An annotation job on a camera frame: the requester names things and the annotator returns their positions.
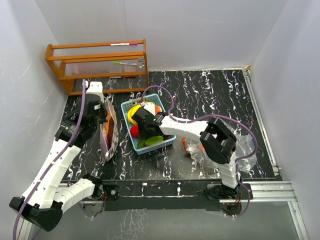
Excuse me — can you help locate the white dotted zip bag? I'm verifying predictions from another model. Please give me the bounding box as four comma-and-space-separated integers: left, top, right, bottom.
99, 99, 119, 162

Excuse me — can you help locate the watermelon slice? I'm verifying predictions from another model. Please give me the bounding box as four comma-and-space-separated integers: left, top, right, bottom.
155, 105, 162, 114

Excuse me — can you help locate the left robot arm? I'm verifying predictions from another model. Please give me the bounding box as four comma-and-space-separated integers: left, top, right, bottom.
9, 93, 107, 232

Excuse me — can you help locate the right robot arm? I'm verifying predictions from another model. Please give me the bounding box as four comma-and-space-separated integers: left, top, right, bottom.
132, 107, 241, 199

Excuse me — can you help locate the clear bag orange zipper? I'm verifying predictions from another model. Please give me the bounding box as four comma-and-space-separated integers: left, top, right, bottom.
182, 131, 257, 173

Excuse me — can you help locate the yellow banana bunch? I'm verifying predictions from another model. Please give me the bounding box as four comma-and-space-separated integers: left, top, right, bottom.
127, 104, 141, 126

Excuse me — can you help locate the light blue plastic basket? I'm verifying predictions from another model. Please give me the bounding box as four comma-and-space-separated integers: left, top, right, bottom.
120, 93, 177, 155

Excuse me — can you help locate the wooden shelf rack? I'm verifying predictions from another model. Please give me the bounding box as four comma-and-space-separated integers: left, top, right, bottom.
44, 39, 150, 96

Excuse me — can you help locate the green pen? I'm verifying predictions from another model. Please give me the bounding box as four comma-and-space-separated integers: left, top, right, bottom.
113, 61, 138, 66

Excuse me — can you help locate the pink white pen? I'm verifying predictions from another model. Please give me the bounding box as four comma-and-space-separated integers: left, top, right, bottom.
109, 42, 138, 47

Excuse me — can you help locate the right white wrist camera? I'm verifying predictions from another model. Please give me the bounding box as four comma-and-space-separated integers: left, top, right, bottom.
140, 102, 156, 116

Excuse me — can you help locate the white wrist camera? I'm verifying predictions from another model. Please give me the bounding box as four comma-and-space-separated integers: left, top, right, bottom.
140, 102, 156, 116
86, 81, 104, 102

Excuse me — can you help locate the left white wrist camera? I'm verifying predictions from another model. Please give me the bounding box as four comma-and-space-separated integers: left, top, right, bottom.
86, 81, 104, 102

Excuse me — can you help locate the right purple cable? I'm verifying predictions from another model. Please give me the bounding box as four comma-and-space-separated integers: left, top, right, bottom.
140, 85, 258, 219

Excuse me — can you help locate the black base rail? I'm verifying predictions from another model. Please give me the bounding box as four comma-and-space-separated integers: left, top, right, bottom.
74, 178, 253, 212

